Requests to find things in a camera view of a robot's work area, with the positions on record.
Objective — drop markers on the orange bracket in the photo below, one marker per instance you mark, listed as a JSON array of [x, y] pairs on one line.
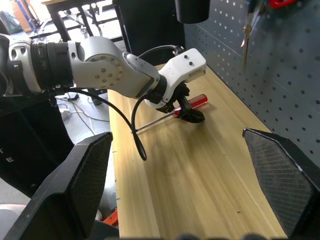
[[112, 218]]

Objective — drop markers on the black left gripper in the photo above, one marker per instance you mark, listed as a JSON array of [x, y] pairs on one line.
[[183, 96]]

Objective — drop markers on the wooden table with black legs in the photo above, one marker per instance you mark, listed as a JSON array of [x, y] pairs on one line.
[[60, 22]]

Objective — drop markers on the black box with white letters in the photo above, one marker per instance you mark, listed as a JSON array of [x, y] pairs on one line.
[[30, 140]]

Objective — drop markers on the black cabinet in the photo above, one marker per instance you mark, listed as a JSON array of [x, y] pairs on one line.
[[150, 25]]

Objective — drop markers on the brown cardboard box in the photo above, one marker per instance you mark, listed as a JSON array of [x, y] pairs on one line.
[[23, 17]]

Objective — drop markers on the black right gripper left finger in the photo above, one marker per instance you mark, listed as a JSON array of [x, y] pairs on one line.
[[82, 180]]

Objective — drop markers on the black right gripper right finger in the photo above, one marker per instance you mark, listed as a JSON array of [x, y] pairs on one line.
[[282, 180]]

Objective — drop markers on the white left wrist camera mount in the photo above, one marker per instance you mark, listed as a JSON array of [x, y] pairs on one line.
[[182, 65]]

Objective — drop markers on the grey perforated pegboard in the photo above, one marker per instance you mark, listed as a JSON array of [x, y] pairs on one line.
[[275, 75]]

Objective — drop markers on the black plastic cup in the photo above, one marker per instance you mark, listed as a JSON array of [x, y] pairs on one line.
[[192, 11]]

